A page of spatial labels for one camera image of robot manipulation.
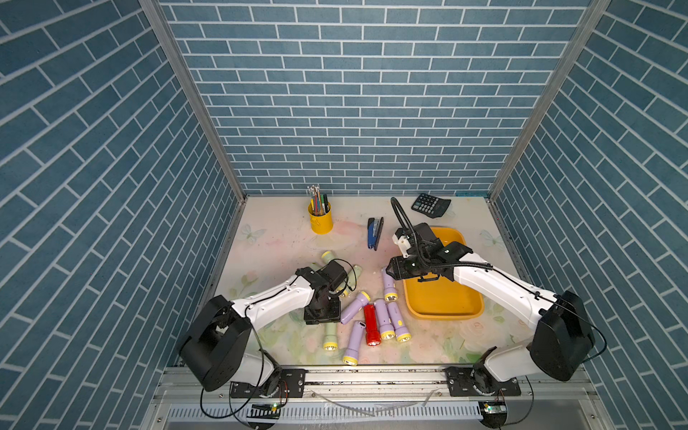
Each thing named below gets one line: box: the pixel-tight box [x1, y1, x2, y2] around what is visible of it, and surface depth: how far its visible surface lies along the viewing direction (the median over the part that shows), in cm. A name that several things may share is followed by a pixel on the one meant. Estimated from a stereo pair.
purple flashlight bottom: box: [342, 320, 367, 367], surface depth 80 cm
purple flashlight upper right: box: [381, 267, 399, 302], surface depth 90 cm
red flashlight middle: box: [363, 303, 382, 347], surface depth 84 cm
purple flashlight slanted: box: [340, 291, 371, 326], surface depth 88 cm
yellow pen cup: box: [308, 201, 334, 235], surface depth 104 cm
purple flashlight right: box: [386, 301, 412, 344], surface depth 84 cm
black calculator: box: [411, 192, 452, 219], surface depth 118 cm
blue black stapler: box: [367, 216, 385, 252], surface depth 107 cm
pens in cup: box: [307, 183, 330, 216], surface depth 104 cm
